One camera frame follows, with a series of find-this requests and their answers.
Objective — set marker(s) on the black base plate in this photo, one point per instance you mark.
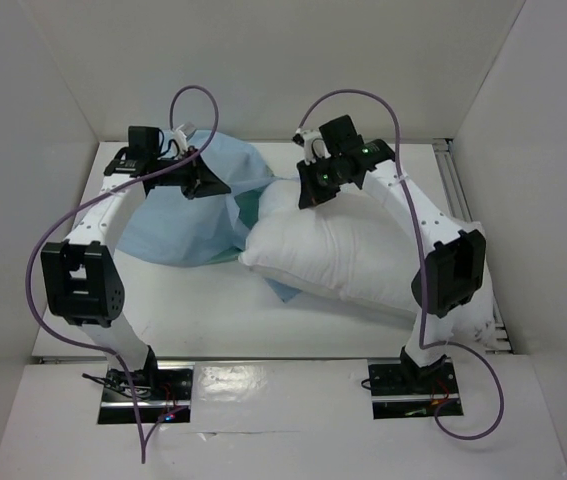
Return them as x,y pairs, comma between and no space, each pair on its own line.
393,396
169,400

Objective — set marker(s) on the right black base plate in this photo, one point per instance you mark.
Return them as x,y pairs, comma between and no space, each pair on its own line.
393,396

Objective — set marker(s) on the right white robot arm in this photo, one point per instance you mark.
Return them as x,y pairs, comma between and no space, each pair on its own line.
450,256

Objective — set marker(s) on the aluminium rail frame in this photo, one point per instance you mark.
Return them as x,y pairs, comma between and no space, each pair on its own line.
459,207

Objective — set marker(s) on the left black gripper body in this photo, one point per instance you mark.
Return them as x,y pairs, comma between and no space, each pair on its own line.
186,176

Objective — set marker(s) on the light blue pillowcase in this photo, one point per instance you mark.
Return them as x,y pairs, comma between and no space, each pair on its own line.
169,229

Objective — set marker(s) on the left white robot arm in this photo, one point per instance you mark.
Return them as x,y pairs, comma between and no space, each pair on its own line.
81,280

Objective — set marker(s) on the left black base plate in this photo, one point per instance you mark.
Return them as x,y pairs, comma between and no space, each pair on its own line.
169,400

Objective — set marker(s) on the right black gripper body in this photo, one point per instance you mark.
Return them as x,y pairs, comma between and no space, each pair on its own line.
310,181

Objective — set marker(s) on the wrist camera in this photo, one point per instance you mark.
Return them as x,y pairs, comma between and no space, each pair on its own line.
312,143
144,143

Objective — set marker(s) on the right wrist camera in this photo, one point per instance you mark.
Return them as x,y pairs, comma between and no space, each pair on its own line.
312,143

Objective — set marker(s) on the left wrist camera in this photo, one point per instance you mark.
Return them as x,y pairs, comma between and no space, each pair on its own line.
144,143

